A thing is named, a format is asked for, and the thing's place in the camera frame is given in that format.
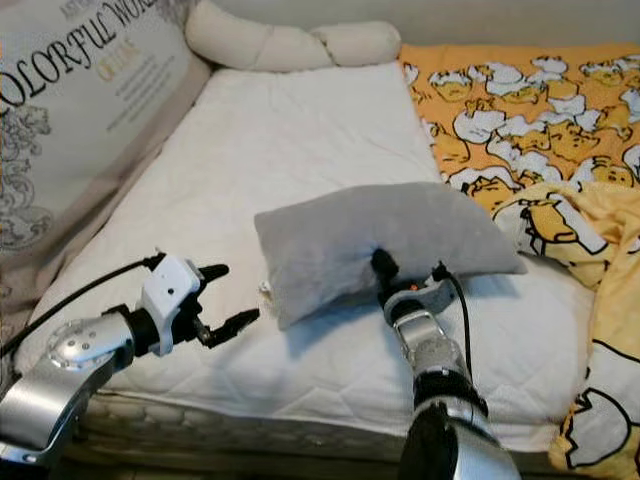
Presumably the beige bolster pillow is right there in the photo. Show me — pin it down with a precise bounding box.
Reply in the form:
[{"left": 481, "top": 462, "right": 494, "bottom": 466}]
[{"left": 185, "top": 0, "right": 403, "bottom": 73}]

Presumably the white quilted mattress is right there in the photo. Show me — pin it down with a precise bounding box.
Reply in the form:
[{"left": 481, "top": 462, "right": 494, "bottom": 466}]
[{"left": 15, "top": 62, "right": 606, "bottom": 479}]

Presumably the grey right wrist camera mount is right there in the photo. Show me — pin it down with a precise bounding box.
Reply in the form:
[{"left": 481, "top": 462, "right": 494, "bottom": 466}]
[{"left": 382, "top": 278, "right": 456, "bottom": 323}]

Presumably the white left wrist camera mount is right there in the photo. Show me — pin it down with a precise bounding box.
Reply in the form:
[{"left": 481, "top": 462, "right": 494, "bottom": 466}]
[{"left": 140, "top": 255, "right": 203, "bottom": 356}]

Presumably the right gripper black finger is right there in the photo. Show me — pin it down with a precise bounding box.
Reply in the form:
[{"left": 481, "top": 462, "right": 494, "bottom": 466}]
[{"left": 369, "top": 250, "right": 401, "bottom": 293}]

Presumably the orange egg-print bedsheet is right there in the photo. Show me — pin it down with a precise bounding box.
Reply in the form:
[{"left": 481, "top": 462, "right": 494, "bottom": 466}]
[{"left": 400, "top": 42, "right": 640, "bottom": 216}]

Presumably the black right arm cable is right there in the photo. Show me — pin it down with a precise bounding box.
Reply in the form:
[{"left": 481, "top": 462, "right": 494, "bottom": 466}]
[{"left": 432, "top": 262, "right": 473, "bottom": 376}]

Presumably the grey pillow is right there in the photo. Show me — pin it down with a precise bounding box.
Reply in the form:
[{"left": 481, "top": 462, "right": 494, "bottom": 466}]
[{"left": 253, "top": 182, "right": 528, "bottom": 331}]

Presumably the pale yellow egg-print blanket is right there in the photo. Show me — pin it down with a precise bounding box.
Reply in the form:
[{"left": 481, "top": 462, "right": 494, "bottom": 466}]
[{"left": 493, "top": 180, "right": 640, "bottom": 479}]

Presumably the large Colorful World printed pillow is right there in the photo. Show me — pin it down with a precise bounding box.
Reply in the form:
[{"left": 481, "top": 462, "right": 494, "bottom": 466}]
[{"left": 0, "top": 0, "right": 211, "bottom": 341}]

